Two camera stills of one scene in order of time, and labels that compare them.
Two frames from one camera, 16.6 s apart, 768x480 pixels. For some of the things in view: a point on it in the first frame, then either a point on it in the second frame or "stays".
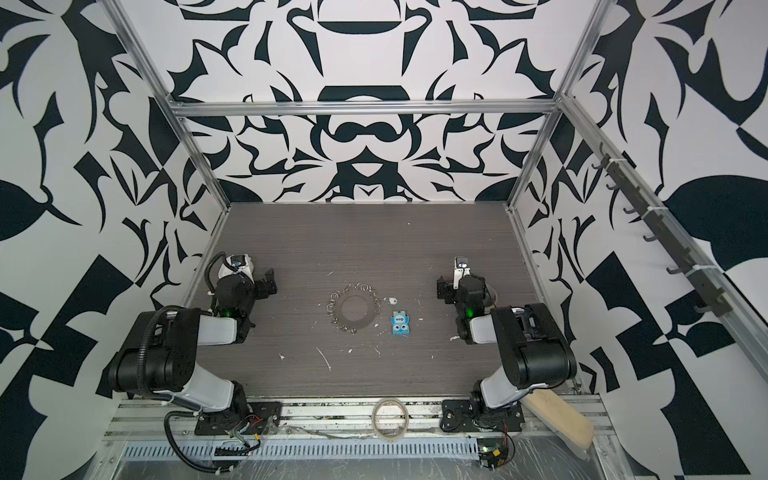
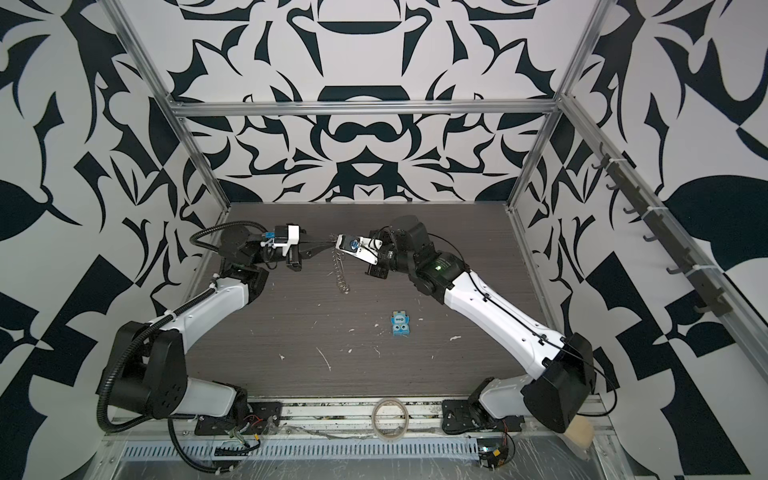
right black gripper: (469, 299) to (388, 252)
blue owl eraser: (400, 322) stays
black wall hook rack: (714, 298) stays
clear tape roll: (405, 423) stays
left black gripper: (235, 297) to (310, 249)
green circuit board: (492, 452) stays
